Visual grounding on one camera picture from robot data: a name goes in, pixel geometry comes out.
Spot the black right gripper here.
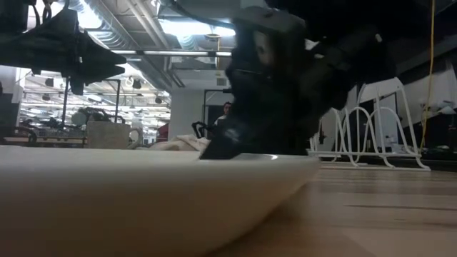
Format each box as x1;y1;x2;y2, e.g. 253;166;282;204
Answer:
199;9;351;160

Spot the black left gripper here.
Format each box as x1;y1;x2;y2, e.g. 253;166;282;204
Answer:
0;9;128;96

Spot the white ceramic plate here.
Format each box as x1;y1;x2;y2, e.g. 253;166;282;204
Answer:
0;144;321;257

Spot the long ceiling light bar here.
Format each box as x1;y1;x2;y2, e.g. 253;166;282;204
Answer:
110;49;233;58

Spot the beige speckled block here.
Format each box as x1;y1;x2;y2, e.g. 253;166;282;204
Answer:
86;121;131;150

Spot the white striped cloth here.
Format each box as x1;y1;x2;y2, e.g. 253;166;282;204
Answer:
149;134;211;153

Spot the background work table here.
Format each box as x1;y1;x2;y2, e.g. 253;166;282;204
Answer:
0;125;88;147

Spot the bright ceiling light panel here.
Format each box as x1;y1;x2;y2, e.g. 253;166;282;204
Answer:
159;17;236;39

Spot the white board panel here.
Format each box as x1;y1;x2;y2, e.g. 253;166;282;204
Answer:
373;93;399;144

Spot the white wire dish rack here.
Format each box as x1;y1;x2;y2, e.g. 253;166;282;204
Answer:
308;76;431;171

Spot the yellow hanging cable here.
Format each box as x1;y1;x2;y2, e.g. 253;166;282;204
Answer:
419;0;437;153

